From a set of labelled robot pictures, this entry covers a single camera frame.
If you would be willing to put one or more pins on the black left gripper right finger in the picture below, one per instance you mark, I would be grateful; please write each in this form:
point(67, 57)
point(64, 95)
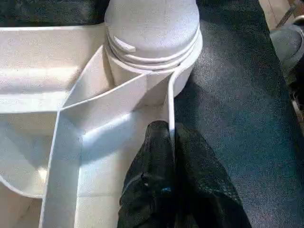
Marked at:
point(209, 190)

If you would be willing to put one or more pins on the white plastic table top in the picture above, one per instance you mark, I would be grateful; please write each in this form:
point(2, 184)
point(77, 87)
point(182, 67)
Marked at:
point(57, 118)

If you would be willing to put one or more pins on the white plastic table leg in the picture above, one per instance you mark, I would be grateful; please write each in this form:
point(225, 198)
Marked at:
point(152, 28)

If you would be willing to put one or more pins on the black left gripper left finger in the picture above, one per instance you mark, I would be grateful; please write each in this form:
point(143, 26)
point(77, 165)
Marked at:
point(149, 185)

